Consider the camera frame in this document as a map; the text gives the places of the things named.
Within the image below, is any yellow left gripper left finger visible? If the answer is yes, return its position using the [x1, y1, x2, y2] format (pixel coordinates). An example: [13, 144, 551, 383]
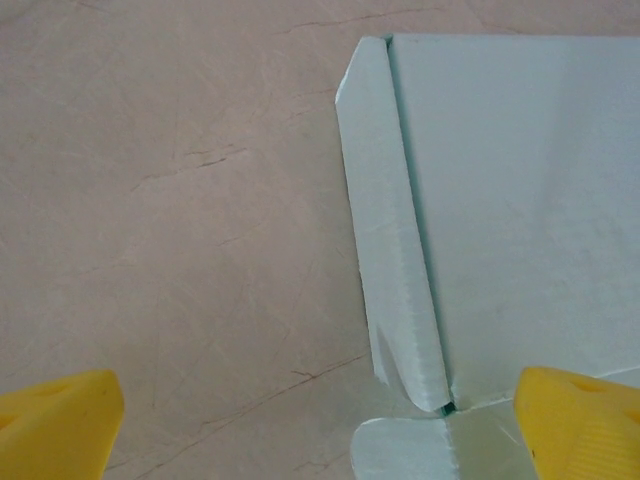
[0, 368, 126, 480]

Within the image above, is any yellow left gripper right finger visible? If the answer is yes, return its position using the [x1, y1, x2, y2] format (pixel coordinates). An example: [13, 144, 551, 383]
[513, 365, 640, 480]

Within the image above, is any mint green paper box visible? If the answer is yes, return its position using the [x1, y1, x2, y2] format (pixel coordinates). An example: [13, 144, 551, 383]
[333, 32, 640, 480]

